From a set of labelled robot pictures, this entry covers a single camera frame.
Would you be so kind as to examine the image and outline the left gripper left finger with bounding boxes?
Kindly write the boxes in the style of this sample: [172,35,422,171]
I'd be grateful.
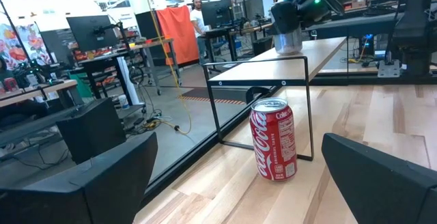
[0,132,158,224]

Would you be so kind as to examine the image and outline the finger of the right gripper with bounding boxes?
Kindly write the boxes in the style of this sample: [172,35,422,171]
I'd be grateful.
[271,0,302,36]

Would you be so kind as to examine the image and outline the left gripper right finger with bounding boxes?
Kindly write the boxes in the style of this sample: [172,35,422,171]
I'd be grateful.
[322,132,437,224]

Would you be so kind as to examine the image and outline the silver Diet Coke can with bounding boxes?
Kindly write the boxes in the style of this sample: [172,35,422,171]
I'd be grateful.
[272,25,304,55]

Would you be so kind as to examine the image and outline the red Coca-Cola can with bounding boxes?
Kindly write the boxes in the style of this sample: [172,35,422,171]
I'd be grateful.
[249,97,298,182]

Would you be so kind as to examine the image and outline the long wooden workbench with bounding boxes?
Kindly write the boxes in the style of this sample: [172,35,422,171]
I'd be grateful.
[204,22,277,63]

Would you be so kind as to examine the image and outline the dark grey desk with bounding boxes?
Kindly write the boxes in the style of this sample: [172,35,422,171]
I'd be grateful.
[305,12,406,41]

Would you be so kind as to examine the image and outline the black computer monitor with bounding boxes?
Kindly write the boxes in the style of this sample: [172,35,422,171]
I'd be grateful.
[200,0,235,29]
[66,14,119,53]

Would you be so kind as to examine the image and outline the person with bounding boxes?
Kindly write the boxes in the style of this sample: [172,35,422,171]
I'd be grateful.
[188,0,210,64]
[0,55,11,84]

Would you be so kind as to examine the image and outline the black mat hazard stripe edge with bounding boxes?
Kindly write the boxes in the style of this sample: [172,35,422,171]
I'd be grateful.
[179,87,249,106]

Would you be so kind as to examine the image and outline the white paper cup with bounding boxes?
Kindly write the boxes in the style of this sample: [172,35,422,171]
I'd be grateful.
[117,94,131,111]

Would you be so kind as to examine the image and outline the orange red fabric screen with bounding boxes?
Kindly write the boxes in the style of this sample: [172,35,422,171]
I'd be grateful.
[156,5,201,66]

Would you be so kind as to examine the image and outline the green storage bin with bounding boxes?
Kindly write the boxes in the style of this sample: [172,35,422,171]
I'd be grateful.
[70,72,94,99]

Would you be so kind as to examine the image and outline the light wooden desk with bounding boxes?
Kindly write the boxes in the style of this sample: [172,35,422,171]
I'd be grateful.
[0,79,79,109]

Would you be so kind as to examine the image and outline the wooden top rolling desk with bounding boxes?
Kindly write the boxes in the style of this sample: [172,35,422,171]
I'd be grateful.
[128,38,183,97]

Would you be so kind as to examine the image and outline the black partition panel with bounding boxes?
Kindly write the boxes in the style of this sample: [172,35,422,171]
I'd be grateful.
[135,11,161,59]

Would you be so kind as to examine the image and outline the black standing desk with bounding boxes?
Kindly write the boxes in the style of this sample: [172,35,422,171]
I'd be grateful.
[77,51,136,107]

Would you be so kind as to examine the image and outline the rack with orange bins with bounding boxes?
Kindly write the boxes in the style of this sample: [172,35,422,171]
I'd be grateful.
[70,44,137,92]

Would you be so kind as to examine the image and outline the floral pattern poster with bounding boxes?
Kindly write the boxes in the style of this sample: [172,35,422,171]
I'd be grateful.
[0,22,53,70]

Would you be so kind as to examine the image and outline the wooden shelf with black frame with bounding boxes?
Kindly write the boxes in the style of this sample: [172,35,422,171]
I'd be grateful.
[203,36,349,163]

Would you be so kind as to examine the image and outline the tangled cables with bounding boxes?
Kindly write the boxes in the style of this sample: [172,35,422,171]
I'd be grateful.
[124,109,175,136]

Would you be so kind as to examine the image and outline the yellow extension cable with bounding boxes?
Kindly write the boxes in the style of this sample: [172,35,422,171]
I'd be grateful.
[145,0,193,137]

